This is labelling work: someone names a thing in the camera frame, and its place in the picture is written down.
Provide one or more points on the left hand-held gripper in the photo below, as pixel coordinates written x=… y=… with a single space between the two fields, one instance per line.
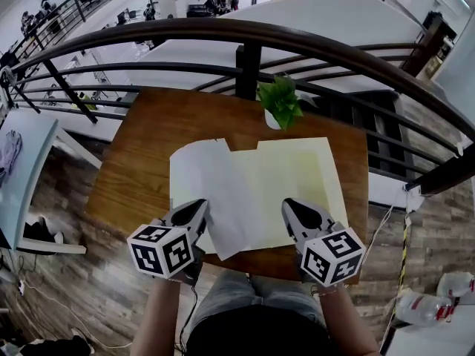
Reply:
x=159 y=250

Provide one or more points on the dark curved balcony railing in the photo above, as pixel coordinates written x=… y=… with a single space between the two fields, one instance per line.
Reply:
x=222 y=28

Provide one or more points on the white desk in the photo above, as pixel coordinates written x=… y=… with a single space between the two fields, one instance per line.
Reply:
x=434 y=339

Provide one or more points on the black bag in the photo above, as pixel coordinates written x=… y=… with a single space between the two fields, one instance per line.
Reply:
x=37 y=230

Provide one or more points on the white floor power strip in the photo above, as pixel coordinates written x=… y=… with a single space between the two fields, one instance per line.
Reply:
x=22 y=287

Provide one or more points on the person's denim shorts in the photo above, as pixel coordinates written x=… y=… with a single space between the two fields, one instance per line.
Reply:
x=237 y=291

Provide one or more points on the clear plastic bag red print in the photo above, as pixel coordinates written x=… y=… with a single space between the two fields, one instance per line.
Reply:
x=423 y=308
x=458 y=287

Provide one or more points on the person's black shirt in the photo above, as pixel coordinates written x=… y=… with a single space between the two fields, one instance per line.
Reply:
x=259 y=336

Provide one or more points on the white side table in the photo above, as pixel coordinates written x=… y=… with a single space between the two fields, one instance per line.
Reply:
x=26 y=184

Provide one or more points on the person's left forearm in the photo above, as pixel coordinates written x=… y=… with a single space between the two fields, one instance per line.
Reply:
x=159 y=317

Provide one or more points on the person's right forearm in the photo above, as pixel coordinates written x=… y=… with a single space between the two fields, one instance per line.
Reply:
x=347 y=325

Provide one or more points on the black cloth pile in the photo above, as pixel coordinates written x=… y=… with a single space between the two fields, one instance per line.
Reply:
x=44 y=347

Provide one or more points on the wooden table with hairpin legs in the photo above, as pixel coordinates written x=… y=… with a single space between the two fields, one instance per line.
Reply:
x=148 y=143

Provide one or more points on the cream paper sheet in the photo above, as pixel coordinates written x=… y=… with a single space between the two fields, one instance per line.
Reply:
x=297 y=169

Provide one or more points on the purple cloth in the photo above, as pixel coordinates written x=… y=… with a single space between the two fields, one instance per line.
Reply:
x=9 y=150

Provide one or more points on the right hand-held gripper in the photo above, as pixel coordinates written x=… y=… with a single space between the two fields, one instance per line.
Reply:
x=332 y=258

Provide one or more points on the white power adapter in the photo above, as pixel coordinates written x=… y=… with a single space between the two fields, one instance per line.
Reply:
x=413 y=198

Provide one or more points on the yellow black hazard tape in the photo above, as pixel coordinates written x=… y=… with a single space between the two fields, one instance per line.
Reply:
x=404 y=247

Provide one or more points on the black metal mezzanine railing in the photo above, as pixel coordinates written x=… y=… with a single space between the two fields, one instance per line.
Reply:
x=78 y=9

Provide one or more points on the dark staircase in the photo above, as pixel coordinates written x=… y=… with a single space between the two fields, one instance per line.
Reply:
x=371 y=124

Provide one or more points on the green plant in white pot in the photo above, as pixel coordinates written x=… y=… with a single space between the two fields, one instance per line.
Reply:
x=282 y=102

